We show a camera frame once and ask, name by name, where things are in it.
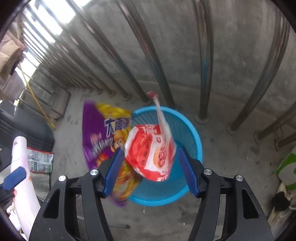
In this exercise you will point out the metal balcony railing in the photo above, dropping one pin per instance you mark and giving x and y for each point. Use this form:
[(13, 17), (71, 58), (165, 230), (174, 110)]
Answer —
[(244, 50)]

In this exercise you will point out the beige hanging down jacket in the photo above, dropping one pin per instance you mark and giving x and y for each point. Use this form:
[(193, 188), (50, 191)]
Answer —
[(11, 54)]

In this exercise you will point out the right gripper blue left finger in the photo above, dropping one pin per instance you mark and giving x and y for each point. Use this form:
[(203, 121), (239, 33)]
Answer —
[(110, 171)]

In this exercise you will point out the white sneaker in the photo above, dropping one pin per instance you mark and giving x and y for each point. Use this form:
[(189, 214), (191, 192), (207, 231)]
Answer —
[(283, 206)]

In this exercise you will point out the purple yellow chip bag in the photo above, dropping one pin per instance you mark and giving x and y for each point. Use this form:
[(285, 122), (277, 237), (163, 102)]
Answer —
[(104, 129)]

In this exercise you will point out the green white bag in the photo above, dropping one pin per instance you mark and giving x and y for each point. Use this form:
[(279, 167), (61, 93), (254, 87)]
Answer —
[(286, 172)]

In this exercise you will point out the green white package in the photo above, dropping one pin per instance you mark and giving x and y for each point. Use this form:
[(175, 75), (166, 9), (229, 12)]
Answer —
[(39, 161)]

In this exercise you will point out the blue plastic trash basket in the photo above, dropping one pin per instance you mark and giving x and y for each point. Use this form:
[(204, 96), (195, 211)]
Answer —
[(150, 193)]

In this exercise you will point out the yellow broom stick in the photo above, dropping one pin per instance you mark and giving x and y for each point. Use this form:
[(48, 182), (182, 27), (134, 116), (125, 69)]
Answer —
[(35, 99)]

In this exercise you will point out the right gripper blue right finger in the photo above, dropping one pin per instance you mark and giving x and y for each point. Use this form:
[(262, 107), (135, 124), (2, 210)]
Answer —
[(190, 168)]

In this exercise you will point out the red white snack bag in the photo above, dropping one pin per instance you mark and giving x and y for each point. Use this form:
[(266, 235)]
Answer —
[(150, 149)]

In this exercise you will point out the pink patterned tablecloth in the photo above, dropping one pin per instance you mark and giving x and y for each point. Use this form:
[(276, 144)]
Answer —
[(25, 206)]

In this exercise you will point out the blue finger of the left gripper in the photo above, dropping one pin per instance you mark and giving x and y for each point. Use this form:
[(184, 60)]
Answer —
[(13, 179)]

